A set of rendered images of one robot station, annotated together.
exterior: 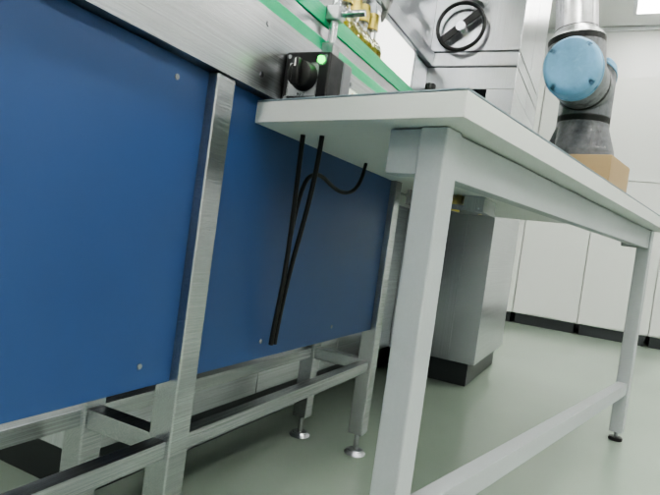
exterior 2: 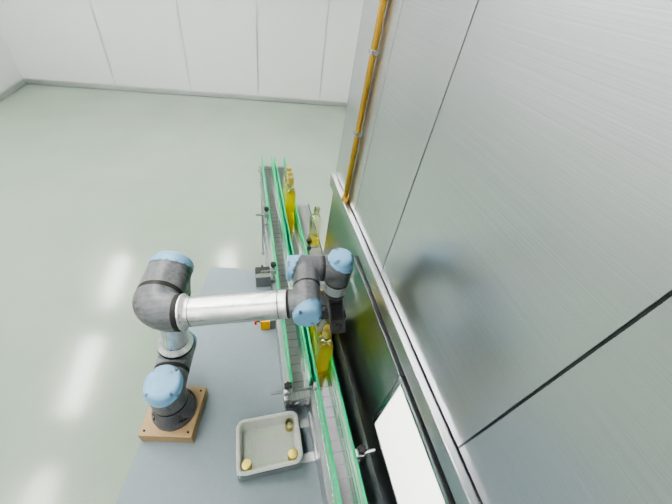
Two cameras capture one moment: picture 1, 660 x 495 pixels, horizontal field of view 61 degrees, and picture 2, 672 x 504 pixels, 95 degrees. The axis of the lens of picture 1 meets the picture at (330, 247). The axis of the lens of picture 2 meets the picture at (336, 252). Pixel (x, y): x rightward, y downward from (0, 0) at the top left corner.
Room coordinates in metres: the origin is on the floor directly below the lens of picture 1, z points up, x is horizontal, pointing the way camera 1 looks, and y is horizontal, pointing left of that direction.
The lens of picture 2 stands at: (1.94, -0.51, 2.11)
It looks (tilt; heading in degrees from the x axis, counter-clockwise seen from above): 42 degrees down; 133
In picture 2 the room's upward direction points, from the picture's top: 11 degrees clockwise
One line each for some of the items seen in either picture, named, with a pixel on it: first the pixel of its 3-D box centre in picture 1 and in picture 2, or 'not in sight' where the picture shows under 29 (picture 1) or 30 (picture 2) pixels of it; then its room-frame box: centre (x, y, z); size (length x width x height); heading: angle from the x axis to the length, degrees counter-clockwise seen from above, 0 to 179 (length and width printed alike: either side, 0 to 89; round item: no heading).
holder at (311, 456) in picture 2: not in sight; (276, 443); (1.64, -0.31, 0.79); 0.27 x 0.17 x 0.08; 64
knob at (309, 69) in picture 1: (300, 73); not in sight; (0.85, 0.08, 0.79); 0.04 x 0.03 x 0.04; 64
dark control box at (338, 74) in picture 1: (316, 85); (262, 276); (0.90, 0.06, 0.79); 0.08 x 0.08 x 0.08; 64
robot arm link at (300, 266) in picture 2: not in sight; (305, 272); (1.47, -0.12, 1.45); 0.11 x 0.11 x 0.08; 56
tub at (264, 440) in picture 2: not in sight; (269, 444); (1.63, -0.33, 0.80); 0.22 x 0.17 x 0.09; 64
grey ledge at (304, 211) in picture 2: not in sight; (314, 257); (0.97, 0.36, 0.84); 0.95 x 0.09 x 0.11; 154
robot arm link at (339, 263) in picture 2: not in sight; (338, 268); (1.51, -0.02, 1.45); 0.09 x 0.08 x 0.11; 56
